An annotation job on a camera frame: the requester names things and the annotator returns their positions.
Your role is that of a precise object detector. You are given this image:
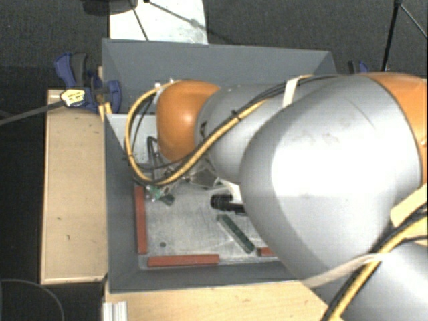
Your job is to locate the pale wood board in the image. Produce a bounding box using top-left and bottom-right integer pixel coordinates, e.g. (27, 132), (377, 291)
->
(40, 88), (109, 286)

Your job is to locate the grey metal bin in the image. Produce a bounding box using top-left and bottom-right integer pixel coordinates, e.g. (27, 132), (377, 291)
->
(101, 37), (338, 293)

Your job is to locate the black cylinder on white bracket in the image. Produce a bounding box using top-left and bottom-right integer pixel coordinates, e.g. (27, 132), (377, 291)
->
(209, 177), (247, 215)

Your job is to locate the dark green flat block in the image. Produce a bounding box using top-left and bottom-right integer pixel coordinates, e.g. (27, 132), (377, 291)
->
(216, 213), (256, 254)

